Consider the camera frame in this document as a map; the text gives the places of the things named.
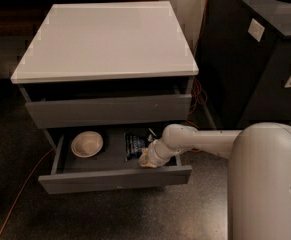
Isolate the grey three-drawer cabinet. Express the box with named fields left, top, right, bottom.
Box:
left=10, top=1, right=200, bottom=185

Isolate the white bowl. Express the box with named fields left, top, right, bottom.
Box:
left=71, top=131, right=104, bottom=158

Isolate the orange extension cable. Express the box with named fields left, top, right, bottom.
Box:
left=0, top=0, right=218, bottom=240

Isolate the blue chip bag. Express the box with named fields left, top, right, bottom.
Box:
left=124, top=128, right=158, bottom=161

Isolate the grey top drawer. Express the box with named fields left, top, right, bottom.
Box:
left=25, top=93, right=191, bottom=128

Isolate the grey drawer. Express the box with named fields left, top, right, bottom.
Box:
left=38, top=123, right=192, bottom=194
left=25, top=93, right=191, bottom=128

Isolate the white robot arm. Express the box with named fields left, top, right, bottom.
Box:
left=139, top=122, right=291, bottom=240

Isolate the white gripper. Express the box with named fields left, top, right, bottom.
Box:
left=139, top=139, right=178, bottom=168

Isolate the white label on bin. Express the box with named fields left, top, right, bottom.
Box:
left=248, top=19, right=265, bottom=42

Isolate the black trash bin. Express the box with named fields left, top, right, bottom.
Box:
left=196, top=0, right=291, bottom=129

